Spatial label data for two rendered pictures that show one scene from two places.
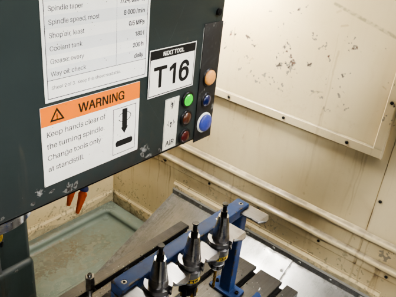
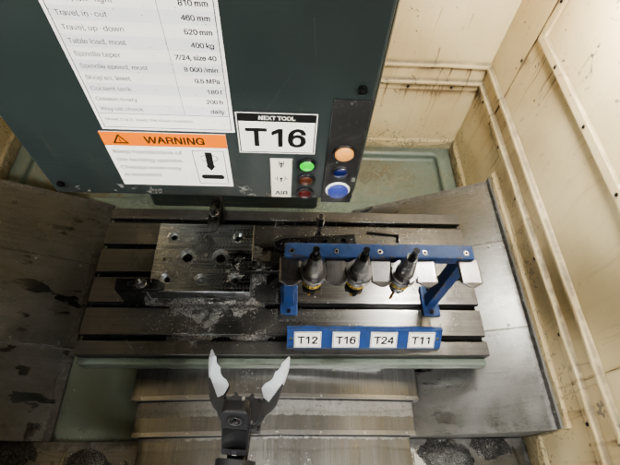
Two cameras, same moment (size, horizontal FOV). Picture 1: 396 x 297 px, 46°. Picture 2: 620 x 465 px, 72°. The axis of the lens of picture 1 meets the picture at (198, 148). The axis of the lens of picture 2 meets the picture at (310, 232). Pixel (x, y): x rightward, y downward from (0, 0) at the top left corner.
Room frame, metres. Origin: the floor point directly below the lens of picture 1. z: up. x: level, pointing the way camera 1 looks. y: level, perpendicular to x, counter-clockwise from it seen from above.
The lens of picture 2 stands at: (0.44, -0.26, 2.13)
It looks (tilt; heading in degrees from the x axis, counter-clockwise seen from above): 59 degrees down; 47
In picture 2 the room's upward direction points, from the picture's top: 6 degrees clockwise
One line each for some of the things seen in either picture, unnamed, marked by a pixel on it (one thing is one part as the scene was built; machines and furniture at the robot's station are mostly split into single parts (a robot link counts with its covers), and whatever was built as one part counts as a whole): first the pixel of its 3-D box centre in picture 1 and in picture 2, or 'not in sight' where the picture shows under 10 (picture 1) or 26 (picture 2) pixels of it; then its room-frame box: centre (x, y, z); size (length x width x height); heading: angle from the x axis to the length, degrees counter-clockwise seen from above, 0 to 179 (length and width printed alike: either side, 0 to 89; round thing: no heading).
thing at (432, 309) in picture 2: (232, 251); (444, 281); (1.10, -0.14, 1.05); 0.10 x 0.05 x 0.30; 53
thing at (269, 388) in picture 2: not in sight; (278, 381); (0.54, -0.11, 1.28); 0.09 x 0.03 x 0.06; 12
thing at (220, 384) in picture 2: not in sight; (217, 375); (0.45, -0.03, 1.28); 0.09 x 0.03 x 0.06; 84
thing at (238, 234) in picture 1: (233, 232); (425, 274); (0.98, -0.11, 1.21); 0.07 x 0.05 x 0.01; 53
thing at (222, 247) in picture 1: (220, 241); (403, 273); (0.93, -0.08, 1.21); 0.06 x 0.06 x 0.03
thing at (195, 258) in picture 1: (192, 247); (362, 264); (0.84, -0.01, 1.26); 0.04 x 0.04 x 0.07
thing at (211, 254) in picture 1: (205, 252); (381, 273); (0.89, -0.05, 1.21); 0.07 x 0.05 x 0.01; 53
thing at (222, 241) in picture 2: not in sight; (205, 259); (0.60, 0.37, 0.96); 0.29 x 0.23 x 0.05; 143
